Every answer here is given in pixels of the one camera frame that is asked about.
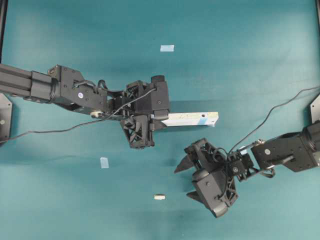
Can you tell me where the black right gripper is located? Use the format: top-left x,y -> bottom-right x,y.
174,138 -> 253,204

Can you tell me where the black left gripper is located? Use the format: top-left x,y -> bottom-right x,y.
120,80 -> 168,149

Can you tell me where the short white wooden rod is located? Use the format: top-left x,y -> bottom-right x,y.
153,193 -> 166,201

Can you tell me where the white wooden board with hole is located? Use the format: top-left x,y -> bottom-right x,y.
162,112 -> 219,127

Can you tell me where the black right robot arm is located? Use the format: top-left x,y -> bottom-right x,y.
175,121 -> 320,217

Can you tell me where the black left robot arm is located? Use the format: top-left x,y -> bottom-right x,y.
0,64 -> 170,149

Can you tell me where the blue tape marker left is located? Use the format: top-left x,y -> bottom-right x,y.
100,157 -> 109,169

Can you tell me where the blue tape marker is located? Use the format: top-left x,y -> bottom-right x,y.
160,45 -> 175,52
100,157 -> 109,169

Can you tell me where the blue tape marker top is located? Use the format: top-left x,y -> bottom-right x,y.
160,45 -> 175,52

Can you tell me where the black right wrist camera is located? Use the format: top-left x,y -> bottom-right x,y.
192,168 -> 238,218

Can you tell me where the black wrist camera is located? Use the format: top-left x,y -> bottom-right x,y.
135,75 -> 170,121
192,168 -> 238,218

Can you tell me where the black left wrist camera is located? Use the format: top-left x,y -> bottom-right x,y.
135,75 -> 170,121

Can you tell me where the black left camera cable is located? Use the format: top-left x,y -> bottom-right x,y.
0,88 -> 158,144

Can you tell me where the black camera cable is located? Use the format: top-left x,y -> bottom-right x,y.
228,86 -> 320,153
0,88 -> 158,144

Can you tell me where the black right camera cable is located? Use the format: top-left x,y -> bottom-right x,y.
228,86 -> 320,153

